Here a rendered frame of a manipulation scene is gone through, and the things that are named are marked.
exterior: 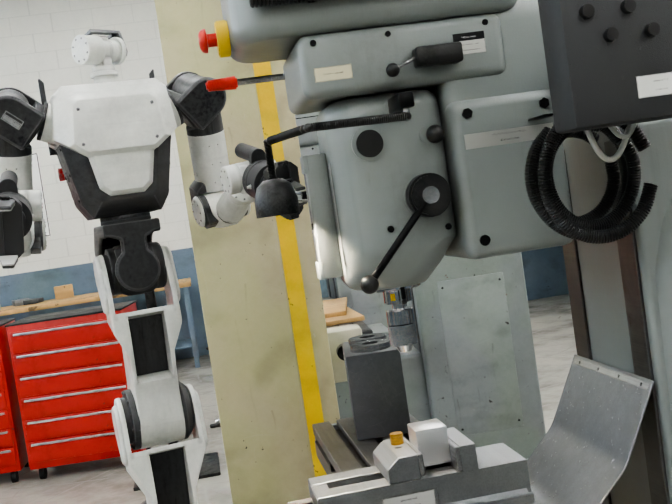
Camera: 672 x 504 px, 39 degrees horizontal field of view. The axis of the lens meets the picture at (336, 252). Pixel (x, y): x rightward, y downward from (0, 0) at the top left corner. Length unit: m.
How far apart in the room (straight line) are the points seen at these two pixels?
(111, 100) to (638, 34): 1.22
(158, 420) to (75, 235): 8.47
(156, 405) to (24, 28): 8.90
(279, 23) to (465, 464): 0.75
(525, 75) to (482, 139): 0.13
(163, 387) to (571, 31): 1.31
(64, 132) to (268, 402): 1.52
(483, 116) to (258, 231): 1.86
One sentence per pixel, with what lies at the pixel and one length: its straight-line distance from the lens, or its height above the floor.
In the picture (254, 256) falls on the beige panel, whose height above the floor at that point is 1.32.
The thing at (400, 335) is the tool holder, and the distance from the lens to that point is 1.62.
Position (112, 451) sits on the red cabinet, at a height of 0.12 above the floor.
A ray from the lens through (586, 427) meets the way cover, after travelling 1.80.
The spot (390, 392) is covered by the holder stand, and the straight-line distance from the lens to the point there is 2.09.
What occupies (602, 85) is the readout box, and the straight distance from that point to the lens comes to 1.36.
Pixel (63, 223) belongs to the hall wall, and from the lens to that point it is 10.68.
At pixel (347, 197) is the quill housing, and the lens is 1.54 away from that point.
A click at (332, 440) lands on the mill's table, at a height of 0.94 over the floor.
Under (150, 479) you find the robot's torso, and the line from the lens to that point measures 2.27.
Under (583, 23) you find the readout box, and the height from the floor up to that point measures 1.66.
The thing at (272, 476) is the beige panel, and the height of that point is 0.54.
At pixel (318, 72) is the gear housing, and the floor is 1.67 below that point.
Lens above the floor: 1.47
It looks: 3 degrees down
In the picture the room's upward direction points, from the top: 8 degrees counter-clockwise
